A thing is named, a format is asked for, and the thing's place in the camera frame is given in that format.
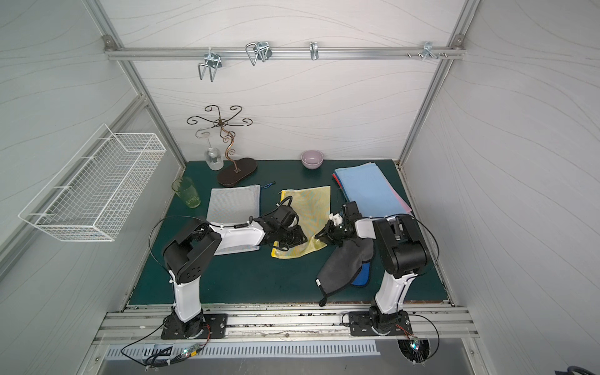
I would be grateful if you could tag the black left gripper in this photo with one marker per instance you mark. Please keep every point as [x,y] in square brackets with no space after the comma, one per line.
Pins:
[288,233]

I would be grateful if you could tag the teal mesh document bag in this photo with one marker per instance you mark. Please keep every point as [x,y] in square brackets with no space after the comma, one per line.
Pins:
[366,185]

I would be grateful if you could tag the hanging wine glass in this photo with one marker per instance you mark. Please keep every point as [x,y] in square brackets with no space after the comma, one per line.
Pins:
[213,155]

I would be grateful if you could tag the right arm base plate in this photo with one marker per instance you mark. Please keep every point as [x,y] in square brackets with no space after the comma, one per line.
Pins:
[373,323]

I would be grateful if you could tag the grey blue microfibre cloth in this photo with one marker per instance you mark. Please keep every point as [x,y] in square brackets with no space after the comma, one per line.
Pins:
[343,266]

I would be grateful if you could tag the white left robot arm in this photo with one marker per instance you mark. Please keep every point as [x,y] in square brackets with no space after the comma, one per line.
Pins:
[190,252]

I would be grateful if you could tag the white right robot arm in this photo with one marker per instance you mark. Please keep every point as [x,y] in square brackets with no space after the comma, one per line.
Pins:
[398,241]

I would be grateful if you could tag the white wire basket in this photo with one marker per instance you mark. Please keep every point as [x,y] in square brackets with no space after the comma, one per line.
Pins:
[91,197]

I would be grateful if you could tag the lilac ceramic bowl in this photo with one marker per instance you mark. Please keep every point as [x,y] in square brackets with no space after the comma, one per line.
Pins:
[312,159]

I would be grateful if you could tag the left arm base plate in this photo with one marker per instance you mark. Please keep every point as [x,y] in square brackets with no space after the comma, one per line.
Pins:
[212,326]

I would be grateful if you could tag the aluminium top cross rail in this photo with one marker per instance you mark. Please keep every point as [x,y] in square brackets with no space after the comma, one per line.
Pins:
[279,53]

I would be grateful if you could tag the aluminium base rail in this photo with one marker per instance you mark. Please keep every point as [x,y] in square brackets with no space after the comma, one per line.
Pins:
[281,322]

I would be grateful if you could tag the dark oval stand base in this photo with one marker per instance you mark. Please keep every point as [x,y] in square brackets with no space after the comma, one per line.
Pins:
[239,168]

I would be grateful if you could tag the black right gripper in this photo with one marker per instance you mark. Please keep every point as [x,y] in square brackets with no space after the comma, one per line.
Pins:
[334,232]

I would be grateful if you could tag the pink mesh document bag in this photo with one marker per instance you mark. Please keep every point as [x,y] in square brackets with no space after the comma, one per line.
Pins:
[403,202]

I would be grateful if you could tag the yellow mesh document bag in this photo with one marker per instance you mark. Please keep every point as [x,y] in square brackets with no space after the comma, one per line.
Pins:
[313,206]

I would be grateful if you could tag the white vent strip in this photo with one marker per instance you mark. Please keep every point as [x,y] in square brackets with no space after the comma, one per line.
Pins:
[247,350]

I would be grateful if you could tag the metal hook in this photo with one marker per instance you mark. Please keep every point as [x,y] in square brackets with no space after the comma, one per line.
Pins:
[212,63]
[427,52]
[258,51]
[313,51]

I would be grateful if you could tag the green plastic cup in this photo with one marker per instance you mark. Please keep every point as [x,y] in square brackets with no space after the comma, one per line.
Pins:
[185,189]

